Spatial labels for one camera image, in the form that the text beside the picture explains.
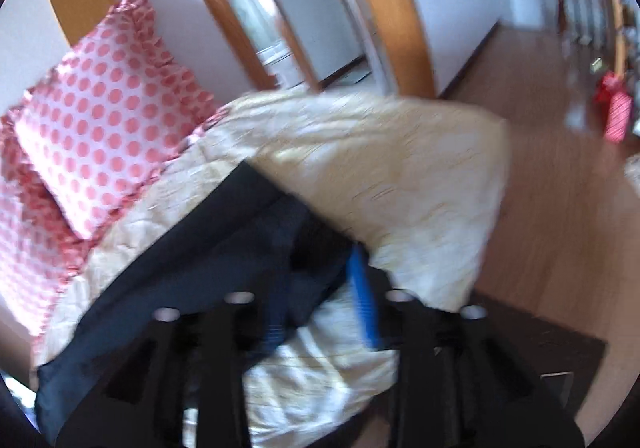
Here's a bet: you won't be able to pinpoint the white radiator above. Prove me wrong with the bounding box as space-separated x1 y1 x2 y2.
559 0 608 46

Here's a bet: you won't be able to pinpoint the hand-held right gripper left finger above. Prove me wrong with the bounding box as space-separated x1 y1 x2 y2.
54 273 291 448

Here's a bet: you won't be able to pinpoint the dark navy pants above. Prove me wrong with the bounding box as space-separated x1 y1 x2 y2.
34 160 357 446

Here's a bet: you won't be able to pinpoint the pink polka dot pillow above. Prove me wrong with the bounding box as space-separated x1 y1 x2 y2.
0 110 93 336
14 0 221 241

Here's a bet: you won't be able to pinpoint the cream quilted bed blanket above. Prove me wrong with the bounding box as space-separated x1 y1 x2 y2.
32 90 511 448

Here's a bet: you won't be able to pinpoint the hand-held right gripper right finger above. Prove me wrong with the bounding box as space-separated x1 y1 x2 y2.
346 244 587 448

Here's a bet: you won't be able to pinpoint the wooden door frame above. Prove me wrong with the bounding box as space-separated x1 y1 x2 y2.
307 0 438 98
162 0 321 91

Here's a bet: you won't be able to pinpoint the red patterned bag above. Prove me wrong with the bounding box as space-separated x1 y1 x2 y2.
594 72 633 143

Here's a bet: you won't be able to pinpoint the dark floor mat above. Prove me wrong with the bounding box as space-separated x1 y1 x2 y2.
467 292 607 429

